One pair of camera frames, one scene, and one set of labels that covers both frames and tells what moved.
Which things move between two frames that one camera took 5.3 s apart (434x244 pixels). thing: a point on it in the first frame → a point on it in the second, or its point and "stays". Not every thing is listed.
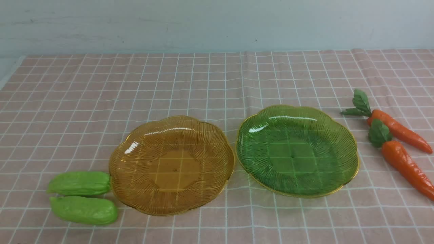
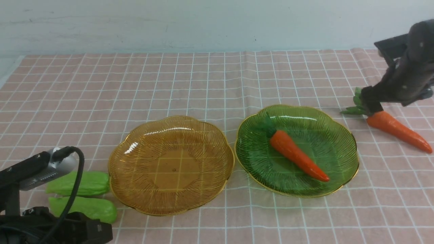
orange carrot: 379,136 → 291,154
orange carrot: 395,129 stays
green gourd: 73,183 stays
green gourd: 84,210 stays
